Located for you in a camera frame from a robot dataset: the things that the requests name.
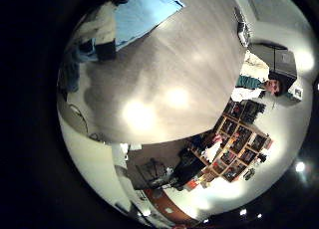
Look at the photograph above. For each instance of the black tripod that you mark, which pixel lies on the black tripod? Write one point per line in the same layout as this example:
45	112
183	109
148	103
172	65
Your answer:
153	172

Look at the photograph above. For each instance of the grey box device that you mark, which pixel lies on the grey box device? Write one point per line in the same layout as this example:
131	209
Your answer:
242	28

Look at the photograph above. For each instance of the person in teal top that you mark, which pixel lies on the person in teal top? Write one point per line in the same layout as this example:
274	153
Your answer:
262	84

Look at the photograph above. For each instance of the orange brown curved bench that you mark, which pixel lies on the orange brown curved bench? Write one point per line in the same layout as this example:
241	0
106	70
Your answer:
166	205

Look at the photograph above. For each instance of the wooden cubby shelf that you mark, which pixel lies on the wooden cubby shelf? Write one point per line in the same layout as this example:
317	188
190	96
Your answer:
237	146

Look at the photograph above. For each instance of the light blue clothing piece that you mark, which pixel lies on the light blue clothing piece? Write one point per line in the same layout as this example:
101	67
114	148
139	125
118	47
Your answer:
143	16

